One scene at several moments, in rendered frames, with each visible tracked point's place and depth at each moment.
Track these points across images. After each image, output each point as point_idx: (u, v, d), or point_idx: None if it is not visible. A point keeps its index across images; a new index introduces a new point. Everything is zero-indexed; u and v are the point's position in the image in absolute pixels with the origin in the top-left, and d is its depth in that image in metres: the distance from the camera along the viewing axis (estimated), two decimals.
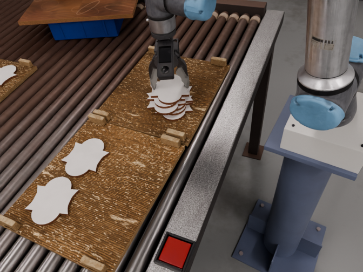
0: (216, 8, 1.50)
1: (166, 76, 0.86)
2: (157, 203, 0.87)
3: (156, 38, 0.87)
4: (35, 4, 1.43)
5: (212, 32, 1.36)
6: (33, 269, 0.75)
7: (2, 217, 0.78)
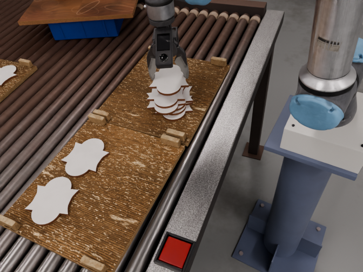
0: (216, 8, 1.50)
1: (165, 64, 0.83)
2: (157, 203, 0.87)
3: (154, 25, 0.84)
4: (35, 4, 1.43)
5: (212, 32, 1.36)
6: (33, 269, 0.75)
7: (2, 217, 0.78)
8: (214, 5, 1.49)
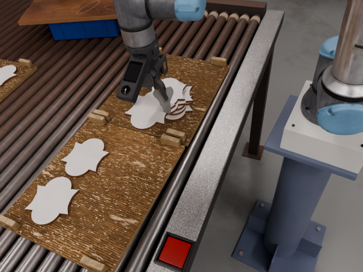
0: (216, 8, 1.50)
1: (125, 98, 0.72)
2: (157, 203, 0.87)
3: (127, 50, 0.72)
4: (35, 4, 1.43)
5: (212, 32, 1.36)
6: (33, 269, 0.75)
7: (2, 217, 0.78)
8: (214, 5, 1.49)
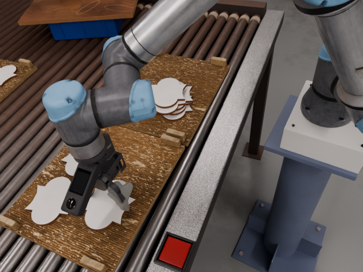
0: (216, 8, 1.50)
1: (69, 213, 0.64)
2: (157, 203, 0.87)
3: (73, 158, 0.65)
4: (35, 4, 1.43)
5: (212, 32, 1.36)
6: (33, 269, 0.75)
7: (2, 217, 0.78)
8: (214, 5, 1.49)
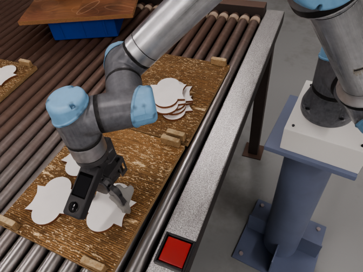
0: (216, 8, 1.50)
1: (72, 216, 0.65)
2: (157, 203, 0.87)
3: (75, 162, 0.66)
4: (35, 4, 1.43)
5: (212, 32, 1.36)
6: (33, 269, 0.75)
7: (2, 217, 0.78)
8: None
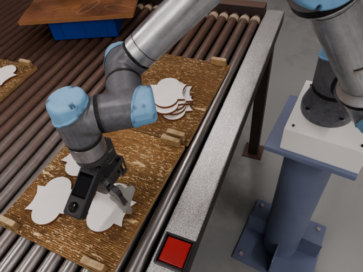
0: (216, 8, 1.50)
1: (72, 216, 0.65)
2: (157, 203, 0.87)
3: (76, 162, 0.66)
4: (35, 4, 1.43)
5: (212, 32, 1.36)
6: (33, 269, 0.75)
7: (2, 217, 0.78)
8: None
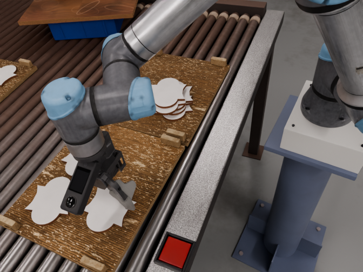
0: (216, 8, 1.50)
1: (69, 211, 0.64)
2: (157, 203, 0.87)
3: (73, 156, 0.64)
4: (35, 4, 1.43)
5: (212, 32, 1.36)
6: (33, 269, 0.75)
7: (2, 217, 0.78)
8: (214, 5, 1.49)
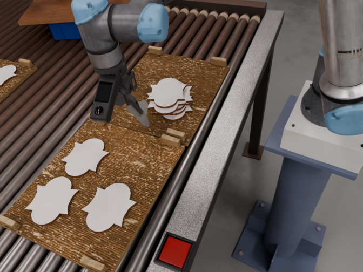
0: (216, 8, 1.50)
1: (99, 119, 0.73)
2: (157, 203, 0.87)
3: (95, 71, 0.74)
4: (35, 4, 1.43)
5: (212, 32, 1.36)
6: (33, 269, 0.75)
7: (2, 217, 0.78)
8: (214, 5, 1.49)
